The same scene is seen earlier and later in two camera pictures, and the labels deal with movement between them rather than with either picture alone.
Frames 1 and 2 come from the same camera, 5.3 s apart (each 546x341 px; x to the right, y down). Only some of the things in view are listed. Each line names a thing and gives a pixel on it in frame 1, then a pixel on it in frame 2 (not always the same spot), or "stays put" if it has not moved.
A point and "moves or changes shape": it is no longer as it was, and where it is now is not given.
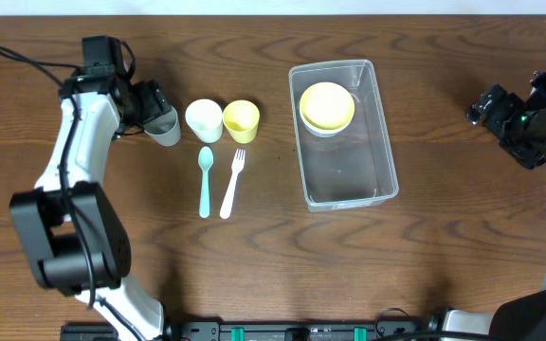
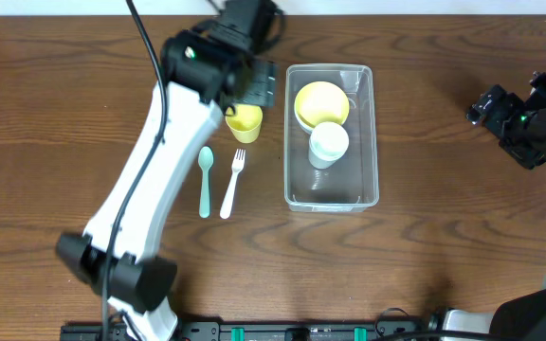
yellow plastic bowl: [327, 105] stays put
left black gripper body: [154, 101] → [262, 86]
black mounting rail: [255, 330] stays put
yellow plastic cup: [242, 119] stays put
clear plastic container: [345, 142] moves or changes shape
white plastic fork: [237, 166] stays put
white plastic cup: [206, 119] moves or changes shape
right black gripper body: [491, 106] stays put
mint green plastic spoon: [205, 160] stays put
